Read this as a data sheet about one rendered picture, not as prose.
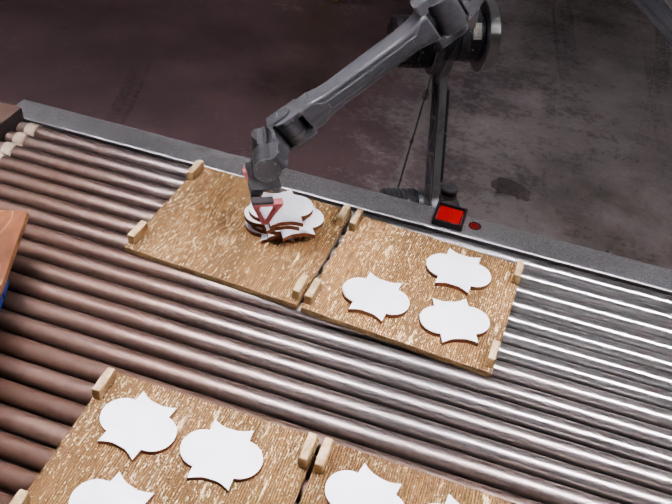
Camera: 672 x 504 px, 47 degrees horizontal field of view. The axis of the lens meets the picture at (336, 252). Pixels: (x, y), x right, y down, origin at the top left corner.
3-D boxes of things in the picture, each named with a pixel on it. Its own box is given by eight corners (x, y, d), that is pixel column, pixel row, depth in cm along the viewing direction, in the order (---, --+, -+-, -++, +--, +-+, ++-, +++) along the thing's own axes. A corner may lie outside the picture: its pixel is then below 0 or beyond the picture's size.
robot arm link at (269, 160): (311, 130, 165) (287, 103, 159) (317, 162, 156) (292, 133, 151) (267, 160, 168) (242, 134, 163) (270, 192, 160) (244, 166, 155)
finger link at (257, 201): (276, 209, 176) (278, 176, 170) (282, 229, 171) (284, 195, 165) (246, 211, 174) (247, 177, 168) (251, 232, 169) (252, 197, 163)
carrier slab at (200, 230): (199, 169, 196) (199, 164, 195) (351, 216, 188) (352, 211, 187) (124, 252, 171) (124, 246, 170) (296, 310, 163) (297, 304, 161)
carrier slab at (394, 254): (356, 218, 187) (357, 213, 186) (522, 271, 179) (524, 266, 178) (299, 312, 162) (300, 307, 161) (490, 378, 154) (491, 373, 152)
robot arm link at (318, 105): (463, 19, 157) (437, -23, 150) (472, 30, 152) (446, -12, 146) (295, 142, 167) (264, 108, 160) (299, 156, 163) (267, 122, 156)
